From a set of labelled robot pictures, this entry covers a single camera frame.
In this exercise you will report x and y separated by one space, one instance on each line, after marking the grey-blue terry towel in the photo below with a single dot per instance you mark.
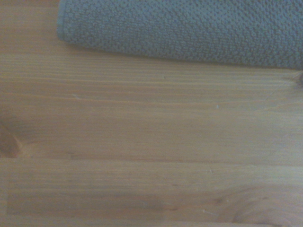
189 30

